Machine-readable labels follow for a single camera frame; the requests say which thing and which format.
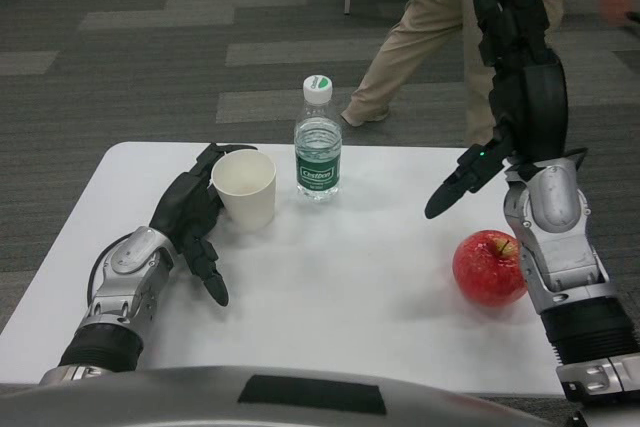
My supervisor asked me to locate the person in beige trousers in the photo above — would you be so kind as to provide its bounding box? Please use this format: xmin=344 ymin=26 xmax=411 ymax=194
xmin=339 ymin=0 xmax=640 ymax=148

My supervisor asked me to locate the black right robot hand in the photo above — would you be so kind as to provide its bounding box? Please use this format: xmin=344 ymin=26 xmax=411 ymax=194
xmin=424 ymin=0 xmax=570 ymax=220

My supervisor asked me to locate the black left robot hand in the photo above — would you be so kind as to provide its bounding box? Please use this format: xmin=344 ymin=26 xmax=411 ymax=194
xmin=149 ymin=142 xmax=258 ymax=308

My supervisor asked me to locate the silver robot chest black window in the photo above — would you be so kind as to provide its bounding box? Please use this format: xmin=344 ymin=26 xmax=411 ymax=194
xmin=0 ymin=365 xmax=596 ymax=427

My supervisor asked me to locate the red apple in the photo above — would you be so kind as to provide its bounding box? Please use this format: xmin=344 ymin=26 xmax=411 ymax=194
xmin=452 ymin=229 xmax=529 ymax=307

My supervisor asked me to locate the white paper cup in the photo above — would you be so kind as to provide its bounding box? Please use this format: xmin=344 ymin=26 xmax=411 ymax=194
xmin=210 ymin=150 xmax=278 ymax=233

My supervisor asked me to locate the clear water bottle green label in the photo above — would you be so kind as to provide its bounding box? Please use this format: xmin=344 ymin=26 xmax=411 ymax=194
xmin=293 ymin=74 xmax=343 ymax=203

